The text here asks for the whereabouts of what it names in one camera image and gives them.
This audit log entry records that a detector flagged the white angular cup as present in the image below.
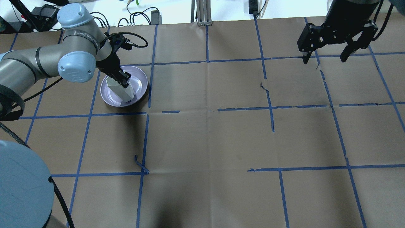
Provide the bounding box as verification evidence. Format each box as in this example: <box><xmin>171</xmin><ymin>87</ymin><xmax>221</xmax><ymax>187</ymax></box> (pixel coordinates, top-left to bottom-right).
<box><xmin>106</xmin><ymin>77</ymin><xmax>135</xmax><ymax>102</ymax></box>

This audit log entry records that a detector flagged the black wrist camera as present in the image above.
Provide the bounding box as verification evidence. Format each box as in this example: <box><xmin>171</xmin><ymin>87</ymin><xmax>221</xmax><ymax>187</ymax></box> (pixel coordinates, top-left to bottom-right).
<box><xmin>104</xmin><ymin>32</ymin><xmax>133</xmax><ymax>54</ymax></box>

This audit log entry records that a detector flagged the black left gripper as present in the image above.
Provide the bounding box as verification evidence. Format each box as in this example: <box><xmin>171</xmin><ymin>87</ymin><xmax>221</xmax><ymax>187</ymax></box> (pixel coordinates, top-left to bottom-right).
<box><xmin>96</xmin><ymin>54</ymin><xmax>131</xmax><ymax>88</ymax></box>

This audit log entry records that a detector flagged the lavender plate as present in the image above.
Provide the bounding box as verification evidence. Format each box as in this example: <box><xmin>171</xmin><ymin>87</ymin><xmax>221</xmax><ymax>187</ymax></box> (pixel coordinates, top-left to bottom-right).
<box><xmin>100</xmin><ymin>65</ymin><xmax>148</xmax><ymax>107</ymax></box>

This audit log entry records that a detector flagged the black power adapter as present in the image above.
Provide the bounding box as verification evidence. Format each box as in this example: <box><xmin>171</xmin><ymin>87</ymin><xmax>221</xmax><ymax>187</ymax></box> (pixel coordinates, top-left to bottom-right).
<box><xmin>150</xmin><ymin>9</ymin><xmax>162</xmax><ymax>25</ymax></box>

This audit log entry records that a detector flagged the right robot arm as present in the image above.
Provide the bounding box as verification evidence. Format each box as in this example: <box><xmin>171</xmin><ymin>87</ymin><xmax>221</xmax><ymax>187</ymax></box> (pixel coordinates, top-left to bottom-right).
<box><xmin>297</xmin><ymin>0</ymin><xmax>404</xmax><ymax>64</ymax></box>

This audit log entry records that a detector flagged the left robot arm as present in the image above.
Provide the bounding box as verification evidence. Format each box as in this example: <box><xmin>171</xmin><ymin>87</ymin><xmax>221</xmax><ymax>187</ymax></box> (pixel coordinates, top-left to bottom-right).
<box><xmin>1</xmin><ymin>3</ymin><xmax>135</xmax><ymax>228</ymax></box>

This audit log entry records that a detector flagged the aluminium frame post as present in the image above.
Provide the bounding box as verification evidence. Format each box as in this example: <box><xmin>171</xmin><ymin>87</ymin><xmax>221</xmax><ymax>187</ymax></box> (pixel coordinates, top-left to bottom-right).
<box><xmin>190</xmin><ymin>0</ymin><xmax>213</xmax><ymax>26</ymax></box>

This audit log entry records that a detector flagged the brown paper table cover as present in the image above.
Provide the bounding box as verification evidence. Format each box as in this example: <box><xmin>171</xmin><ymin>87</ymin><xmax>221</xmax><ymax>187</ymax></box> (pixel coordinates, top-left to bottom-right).
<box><xmin>5</xmin><ymin>13</ymin><xmax>405</xmax><ymax>228</ymax></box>

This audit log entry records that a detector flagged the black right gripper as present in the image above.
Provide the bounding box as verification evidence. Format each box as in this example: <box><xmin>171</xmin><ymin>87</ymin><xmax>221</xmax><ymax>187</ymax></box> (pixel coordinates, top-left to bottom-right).
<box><xmin>297</xmin><ymin>6</ymin><xmax>378</xmax><ymax>64</ymax></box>

